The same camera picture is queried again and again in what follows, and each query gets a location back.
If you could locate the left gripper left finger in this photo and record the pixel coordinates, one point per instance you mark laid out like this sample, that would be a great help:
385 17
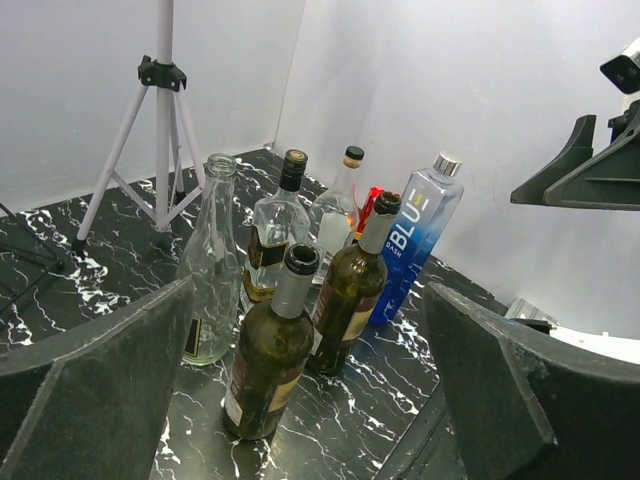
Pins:
91 402

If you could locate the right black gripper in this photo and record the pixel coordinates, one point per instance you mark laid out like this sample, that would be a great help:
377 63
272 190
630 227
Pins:
578 178

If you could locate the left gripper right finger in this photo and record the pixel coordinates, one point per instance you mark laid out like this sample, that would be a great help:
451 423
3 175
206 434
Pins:
525 405

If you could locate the blue square bottle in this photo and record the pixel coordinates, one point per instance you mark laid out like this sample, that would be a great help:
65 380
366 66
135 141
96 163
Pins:
429 199

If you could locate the tall clear bottle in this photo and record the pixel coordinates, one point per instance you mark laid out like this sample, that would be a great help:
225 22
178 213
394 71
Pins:
210 260

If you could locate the dark green wine bottle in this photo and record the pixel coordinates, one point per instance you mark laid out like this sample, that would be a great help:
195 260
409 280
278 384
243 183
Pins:
275 341

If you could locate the green wine bottle silver neck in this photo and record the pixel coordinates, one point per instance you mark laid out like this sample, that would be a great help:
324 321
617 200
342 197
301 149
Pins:
355 280

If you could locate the clear bottle black cap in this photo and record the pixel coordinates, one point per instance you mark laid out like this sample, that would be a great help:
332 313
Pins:
279 221

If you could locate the small clear glass bottle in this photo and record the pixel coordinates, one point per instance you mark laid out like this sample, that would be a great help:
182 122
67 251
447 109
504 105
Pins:
334 214

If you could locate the red yellow toy block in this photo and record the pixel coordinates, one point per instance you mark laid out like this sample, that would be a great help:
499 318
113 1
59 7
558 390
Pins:
366 211

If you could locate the lilac music stand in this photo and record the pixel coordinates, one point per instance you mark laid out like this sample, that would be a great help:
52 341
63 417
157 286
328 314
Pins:
172 114

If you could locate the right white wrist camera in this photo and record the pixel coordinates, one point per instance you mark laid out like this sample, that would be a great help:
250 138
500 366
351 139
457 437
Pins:
622 71

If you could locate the black wire wine rack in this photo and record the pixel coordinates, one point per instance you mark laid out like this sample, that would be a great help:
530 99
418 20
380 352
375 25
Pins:
42 256

